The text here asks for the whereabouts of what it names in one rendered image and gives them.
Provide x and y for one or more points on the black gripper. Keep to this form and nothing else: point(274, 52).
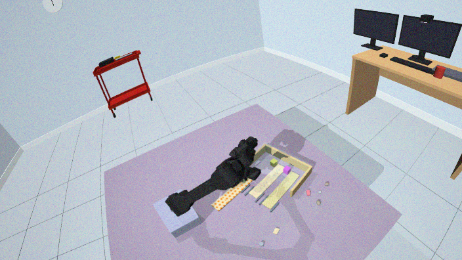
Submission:
point(252, 173)

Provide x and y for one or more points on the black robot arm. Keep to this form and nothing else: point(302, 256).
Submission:
point(223, 178)

